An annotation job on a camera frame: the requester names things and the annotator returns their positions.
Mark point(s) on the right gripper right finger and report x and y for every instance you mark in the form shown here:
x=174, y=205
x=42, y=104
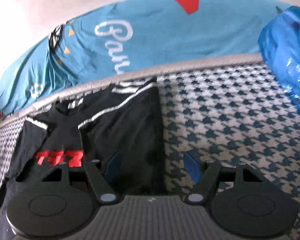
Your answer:
x=205, y=177

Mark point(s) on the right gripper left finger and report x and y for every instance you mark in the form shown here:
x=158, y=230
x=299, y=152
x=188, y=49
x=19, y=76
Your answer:
x=100, y=188

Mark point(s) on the black t-shirt white stripes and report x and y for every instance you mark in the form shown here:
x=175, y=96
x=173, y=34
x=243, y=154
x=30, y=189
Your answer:
x=46, y=193

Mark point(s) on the houndstooth blue white blanket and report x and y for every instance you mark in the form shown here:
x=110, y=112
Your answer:
x=231, y=110

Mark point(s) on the blue cartoon print bedsheet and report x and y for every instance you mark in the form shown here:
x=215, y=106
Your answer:
x=131, y=35

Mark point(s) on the blue plastic bag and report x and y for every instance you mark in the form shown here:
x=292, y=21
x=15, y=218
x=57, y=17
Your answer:
x=279, y=43

